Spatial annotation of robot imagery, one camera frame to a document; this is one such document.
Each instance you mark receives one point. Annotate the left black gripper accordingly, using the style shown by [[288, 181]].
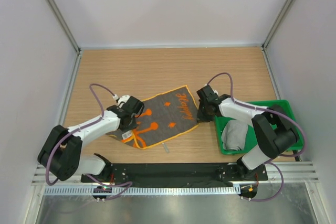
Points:
[[125, 128]]

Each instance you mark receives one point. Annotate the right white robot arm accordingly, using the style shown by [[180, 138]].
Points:
[[275, 132]]

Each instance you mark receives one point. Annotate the aluminium frame post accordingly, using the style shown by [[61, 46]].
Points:
[[279, 19], [60, 19]]

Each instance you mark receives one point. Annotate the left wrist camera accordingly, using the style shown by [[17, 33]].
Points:
[[121, 100]]

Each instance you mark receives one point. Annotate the right aluminium frame post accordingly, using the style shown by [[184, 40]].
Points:
[[279, 19]]

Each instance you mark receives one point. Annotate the left aluminium frame post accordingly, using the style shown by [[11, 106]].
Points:
[[60, 19]]

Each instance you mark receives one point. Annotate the front aluminium rail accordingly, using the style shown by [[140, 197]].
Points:
[[291, 171]]

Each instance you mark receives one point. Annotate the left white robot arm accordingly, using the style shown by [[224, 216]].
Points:
[[61, 153]]

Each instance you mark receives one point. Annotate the grey panda towel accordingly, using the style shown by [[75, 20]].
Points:
[[234, 135]]

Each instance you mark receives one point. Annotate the grey orange happy towel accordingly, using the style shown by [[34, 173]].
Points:
[[166, 116]]

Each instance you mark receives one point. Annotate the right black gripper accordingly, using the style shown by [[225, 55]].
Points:
[[200, 117]]

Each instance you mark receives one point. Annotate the green plastic tray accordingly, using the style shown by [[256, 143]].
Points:
[[250, 139]]

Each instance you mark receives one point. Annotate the slotted cable duct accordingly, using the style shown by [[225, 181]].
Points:
[[96, 190]]

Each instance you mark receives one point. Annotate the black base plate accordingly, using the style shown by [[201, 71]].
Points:
[[180, 175]]

